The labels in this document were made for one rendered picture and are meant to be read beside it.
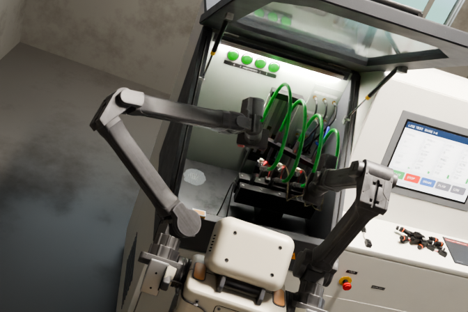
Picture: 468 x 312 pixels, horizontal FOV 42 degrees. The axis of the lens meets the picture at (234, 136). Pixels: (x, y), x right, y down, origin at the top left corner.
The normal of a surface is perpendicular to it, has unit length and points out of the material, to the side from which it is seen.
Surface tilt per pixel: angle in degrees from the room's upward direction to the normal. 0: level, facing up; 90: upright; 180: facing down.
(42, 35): 90
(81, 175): 0
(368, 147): 76
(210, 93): 90
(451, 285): 90
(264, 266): 48
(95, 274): 0
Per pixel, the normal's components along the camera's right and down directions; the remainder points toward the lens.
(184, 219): 0.55, -0.18
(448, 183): 0.14, 0.33
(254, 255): 0.15, -0.17
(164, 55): -0.09, 0.50
